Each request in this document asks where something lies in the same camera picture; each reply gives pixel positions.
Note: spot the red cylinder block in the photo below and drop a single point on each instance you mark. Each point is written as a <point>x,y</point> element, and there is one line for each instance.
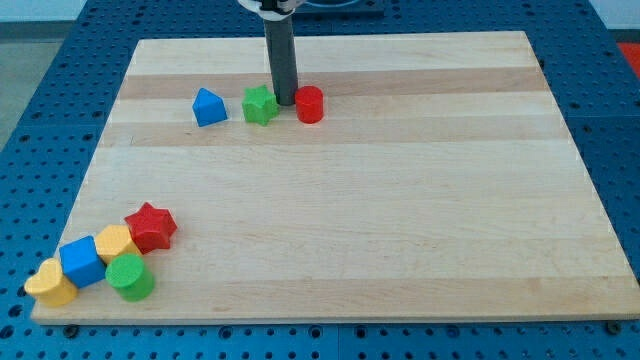
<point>309,101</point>

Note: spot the light wooden board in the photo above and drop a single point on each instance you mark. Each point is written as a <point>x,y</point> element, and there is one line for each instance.
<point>442,185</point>

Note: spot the yellow heart block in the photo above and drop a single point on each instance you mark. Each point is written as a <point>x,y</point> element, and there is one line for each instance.
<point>50,286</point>

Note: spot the green star block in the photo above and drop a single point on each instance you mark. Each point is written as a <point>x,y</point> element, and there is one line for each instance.
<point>259,105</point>

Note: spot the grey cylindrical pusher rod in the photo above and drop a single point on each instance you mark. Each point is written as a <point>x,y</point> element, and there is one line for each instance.
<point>279,36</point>

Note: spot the green cylinder block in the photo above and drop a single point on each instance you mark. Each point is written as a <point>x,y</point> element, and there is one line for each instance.
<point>130,277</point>

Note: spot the red star block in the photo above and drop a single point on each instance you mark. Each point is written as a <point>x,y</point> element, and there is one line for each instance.
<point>151,228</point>

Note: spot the blue triangular prism block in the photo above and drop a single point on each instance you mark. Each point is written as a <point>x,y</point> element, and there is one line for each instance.
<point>208,108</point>

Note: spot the yellow hexagon block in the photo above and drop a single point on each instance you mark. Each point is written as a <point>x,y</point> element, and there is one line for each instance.
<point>113,241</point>

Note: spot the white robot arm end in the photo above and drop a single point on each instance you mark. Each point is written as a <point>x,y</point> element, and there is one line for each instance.
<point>272,10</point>

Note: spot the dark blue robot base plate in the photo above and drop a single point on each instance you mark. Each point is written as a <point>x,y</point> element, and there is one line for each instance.
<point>334,8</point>

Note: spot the blue cube block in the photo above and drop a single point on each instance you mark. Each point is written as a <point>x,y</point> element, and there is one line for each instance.
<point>81,262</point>

